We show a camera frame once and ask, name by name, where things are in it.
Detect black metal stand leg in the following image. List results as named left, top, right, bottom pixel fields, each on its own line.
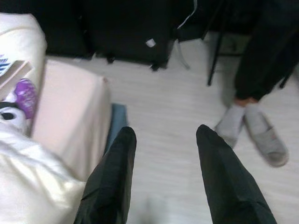
left=206, top=30, right=226, bottom=86

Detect cream cartoon print quilt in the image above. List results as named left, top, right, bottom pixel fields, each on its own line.
left=0, top=13, right=87, bottom=224

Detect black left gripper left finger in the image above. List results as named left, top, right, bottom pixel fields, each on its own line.
left=74, top=126, right=137, bottom=224

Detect grey slipper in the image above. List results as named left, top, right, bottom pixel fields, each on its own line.
left=214, top=104, right=245, bottom=148
left=244, top=105, right=290, bottom=168

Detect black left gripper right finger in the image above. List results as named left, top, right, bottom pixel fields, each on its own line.
left=196, top=124, right=278, bottom=224

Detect person's leg black trousers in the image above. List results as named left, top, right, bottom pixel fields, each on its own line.
left=234, top=0, right=299, bottom=107

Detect black suitcase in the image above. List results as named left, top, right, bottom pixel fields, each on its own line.
left=87, top=0, right=175, bottom=70

